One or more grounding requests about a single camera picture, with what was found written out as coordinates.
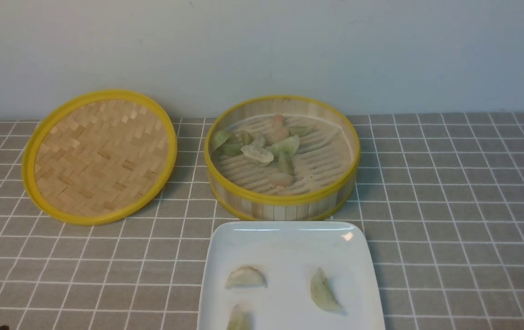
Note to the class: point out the pale white dumpling on plate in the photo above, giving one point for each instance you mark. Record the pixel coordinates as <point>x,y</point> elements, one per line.
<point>245,277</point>

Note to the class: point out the pink dumpling steamer top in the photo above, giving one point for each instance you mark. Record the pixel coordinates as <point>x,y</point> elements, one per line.
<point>278,121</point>

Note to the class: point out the pink dumpling steamer front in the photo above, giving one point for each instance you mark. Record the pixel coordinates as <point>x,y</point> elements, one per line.
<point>280,179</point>

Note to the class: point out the pink dumpling steamer middle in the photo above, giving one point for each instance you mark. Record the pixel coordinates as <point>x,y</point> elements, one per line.
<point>278,135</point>

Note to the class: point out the pink dumpling steamer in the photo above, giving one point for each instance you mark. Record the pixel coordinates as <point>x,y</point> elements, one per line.
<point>278,121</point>
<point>280,179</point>
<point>278,135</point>

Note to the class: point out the green dumpling steamer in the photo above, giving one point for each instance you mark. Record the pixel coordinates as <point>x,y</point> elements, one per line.
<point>285,163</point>
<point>231,149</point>
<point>218,139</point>
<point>246,138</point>
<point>299,131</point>
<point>289,146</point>

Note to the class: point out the green dumpling steamer left lower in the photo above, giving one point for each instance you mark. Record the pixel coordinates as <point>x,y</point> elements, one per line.
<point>231,149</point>

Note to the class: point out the green dumpling steamer top right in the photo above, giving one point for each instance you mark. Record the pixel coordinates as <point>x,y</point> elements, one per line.
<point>299,131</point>

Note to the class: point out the green dumpling steamer left upper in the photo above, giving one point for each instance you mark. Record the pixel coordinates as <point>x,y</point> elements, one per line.
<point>246,138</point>

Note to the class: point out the yellow rimmed bamboo steamer lid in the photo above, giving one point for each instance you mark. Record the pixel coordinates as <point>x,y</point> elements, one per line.
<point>99,157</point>

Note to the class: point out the green dumpling plate bottom edge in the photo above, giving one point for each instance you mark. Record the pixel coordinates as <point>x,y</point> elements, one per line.
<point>239,319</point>

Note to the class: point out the green dumpling steamer lower centre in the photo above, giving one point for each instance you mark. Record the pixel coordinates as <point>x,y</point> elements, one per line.
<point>285,163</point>

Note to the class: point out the green dumpling on plate right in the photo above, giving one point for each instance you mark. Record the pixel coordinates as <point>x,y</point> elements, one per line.
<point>321,293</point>

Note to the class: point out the green dumpling steamer far left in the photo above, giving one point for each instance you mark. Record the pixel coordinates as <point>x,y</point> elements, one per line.
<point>218,139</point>

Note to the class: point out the yellow rimmed bamboo steamer basket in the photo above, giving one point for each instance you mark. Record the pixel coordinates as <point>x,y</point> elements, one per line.
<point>317,205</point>

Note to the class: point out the white square plate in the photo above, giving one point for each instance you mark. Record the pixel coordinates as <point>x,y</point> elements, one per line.
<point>288,253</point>

